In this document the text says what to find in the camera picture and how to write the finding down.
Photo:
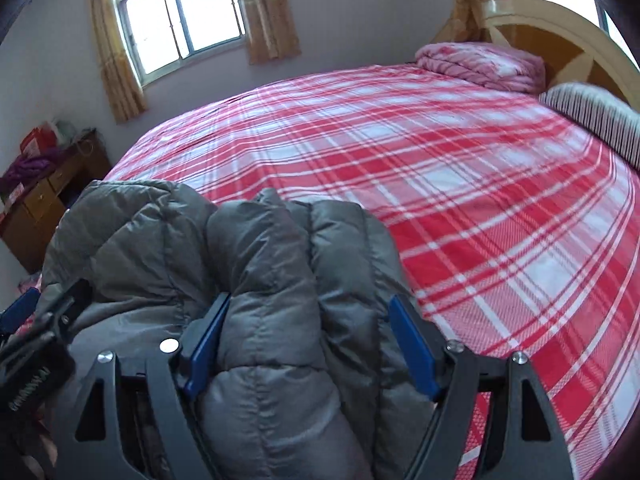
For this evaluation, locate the grey puffer jacket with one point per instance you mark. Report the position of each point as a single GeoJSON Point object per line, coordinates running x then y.
{"type": "Point", "coordinates": [270, 270]}

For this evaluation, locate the wooden desk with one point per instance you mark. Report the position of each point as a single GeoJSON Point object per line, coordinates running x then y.
{"type": "Point", "coordinates": [35, 205]}

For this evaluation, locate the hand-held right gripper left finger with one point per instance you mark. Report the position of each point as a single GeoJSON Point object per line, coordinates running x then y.
{"type": "Point", "coordinates": [205, 345]}

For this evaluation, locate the white plastic bag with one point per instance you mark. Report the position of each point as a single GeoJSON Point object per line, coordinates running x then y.
{"type": "Point", "coordinates": [64, 131]}

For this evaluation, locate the red box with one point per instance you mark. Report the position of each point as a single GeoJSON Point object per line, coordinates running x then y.
{"type": "Point", "coordinates": [35, 141]}

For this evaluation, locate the cream wooden headboard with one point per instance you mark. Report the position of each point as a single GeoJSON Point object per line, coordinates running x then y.
{"type": "Point", "coordinates": [550, 20]}

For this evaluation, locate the bed with red plaid sheet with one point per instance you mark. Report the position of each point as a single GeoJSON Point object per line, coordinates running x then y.
{"type": "Point", "coordinates": [450, 185]}

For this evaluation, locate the striped pillow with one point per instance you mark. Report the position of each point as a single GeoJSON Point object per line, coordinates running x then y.
{"type": "Point", "coordinates": [595, 110]}

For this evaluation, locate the pink folded blanket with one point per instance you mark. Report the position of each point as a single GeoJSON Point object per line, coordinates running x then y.
{"type": "Point", "coordinates": [475, 62]}

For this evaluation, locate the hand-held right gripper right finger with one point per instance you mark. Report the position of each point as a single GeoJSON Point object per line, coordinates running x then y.
{"type": "Point", "coordinates": [412, 347]}

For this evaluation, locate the purple cloth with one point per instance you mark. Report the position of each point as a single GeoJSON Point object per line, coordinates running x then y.
{"type": "Point", "coordinates": [27, 167]}

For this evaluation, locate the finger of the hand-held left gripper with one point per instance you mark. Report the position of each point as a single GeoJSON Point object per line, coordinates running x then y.
{"type": "Point", "coordinates": [70, 305]}
{"type": "Point", "coordinates": [17, 310]}

